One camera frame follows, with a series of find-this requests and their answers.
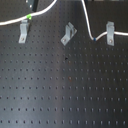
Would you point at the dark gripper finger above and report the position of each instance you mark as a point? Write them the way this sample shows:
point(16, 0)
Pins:
point(32, 4)

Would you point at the green tape marker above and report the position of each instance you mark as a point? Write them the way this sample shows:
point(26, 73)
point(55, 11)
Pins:
point(29, 16)

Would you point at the left metal cable clip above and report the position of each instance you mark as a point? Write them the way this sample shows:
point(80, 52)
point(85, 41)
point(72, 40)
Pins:
point(24, 26)

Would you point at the metal cable clip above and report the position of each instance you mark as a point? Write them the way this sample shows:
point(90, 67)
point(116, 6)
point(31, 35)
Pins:
point(24, 26)
point(70, 31)
point(110, 33)

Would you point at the middle metal cable clip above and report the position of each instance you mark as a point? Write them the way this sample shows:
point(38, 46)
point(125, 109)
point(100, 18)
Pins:
point(70, 31)

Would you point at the right metal cable clip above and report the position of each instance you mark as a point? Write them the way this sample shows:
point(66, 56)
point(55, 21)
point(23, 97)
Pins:
point(110, 33)

